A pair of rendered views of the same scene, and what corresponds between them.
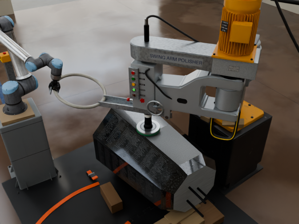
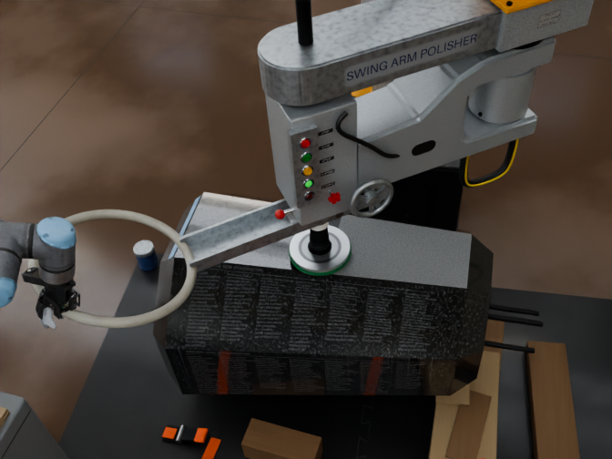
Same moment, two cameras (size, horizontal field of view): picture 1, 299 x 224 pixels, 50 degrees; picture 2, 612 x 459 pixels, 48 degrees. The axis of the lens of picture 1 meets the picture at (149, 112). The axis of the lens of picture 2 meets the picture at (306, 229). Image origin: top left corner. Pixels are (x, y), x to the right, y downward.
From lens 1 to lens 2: 1.54 m
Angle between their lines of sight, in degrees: 32
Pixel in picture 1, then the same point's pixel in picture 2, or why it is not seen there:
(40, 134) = (39, 443)
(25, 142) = not seen: outside the picture
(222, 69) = (524, 32)
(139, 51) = (315, 80)
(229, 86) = (530, 63)
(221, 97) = (506, 96)
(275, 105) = not seen: hidden behind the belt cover
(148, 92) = (343, 170)
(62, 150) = not seen: hidden behind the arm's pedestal
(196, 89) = (458, 104)
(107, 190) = (268, 438)
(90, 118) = (23, 308)
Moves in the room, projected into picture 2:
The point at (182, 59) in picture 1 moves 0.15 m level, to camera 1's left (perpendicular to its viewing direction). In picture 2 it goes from (431, 48) to (392, 73)
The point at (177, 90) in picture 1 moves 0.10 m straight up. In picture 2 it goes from (413, 129) to (414, 102)
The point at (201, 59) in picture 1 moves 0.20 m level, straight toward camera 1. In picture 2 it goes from (475, 30) to (529, 64)
